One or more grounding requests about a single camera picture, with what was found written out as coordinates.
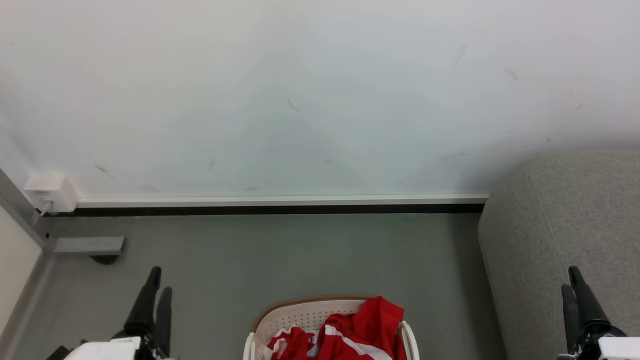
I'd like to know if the white and black baseboard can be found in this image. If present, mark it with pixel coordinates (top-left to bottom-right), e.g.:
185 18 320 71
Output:
45 193 490 217

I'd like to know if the beige grey-framed cabinet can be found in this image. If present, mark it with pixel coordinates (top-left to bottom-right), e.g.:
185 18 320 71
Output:
0 167 57 360

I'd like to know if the red and white garment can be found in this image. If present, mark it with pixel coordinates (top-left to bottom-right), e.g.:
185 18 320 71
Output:
266 296 407 360

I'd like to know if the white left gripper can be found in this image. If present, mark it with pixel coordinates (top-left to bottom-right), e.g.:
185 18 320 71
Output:
47 266 174 360

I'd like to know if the grey fabric sofa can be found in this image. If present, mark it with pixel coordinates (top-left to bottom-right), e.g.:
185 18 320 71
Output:
477 149 640 360

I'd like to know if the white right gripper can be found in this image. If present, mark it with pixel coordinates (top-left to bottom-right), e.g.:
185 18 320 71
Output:
557 265 640 360

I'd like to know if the grey metal foot bar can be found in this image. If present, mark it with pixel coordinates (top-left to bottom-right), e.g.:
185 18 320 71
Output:
52 236 126 256

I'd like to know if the white perforated laundry basket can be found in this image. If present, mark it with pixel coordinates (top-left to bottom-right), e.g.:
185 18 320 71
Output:
243 294 421 360

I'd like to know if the white wall socket box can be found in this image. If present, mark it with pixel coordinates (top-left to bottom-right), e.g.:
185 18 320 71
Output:
23 172 80 214

